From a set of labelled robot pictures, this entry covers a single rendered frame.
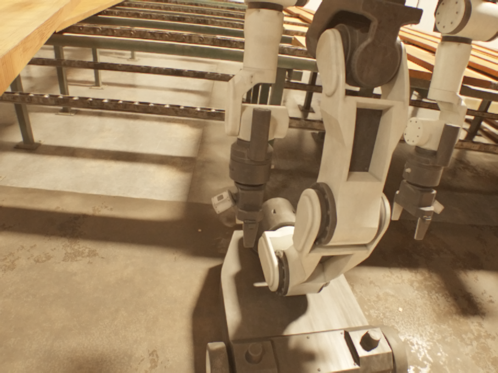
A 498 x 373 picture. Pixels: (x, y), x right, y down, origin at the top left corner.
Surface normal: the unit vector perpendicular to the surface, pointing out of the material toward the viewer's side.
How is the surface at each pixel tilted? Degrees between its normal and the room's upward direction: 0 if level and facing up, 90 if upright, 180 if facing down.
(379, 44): 90
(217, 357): 6
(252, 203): 79
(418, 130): 90
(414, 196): 90
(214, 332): 0
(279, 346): 0
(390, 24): 90
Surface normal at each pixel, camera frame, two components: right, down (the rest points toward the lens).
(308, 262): 0.15, 0.70
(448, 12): -0.98, -0.01
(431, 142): 0.19, 0.38
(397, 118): 0.20, 0.17
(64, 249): 0.12, -0.83
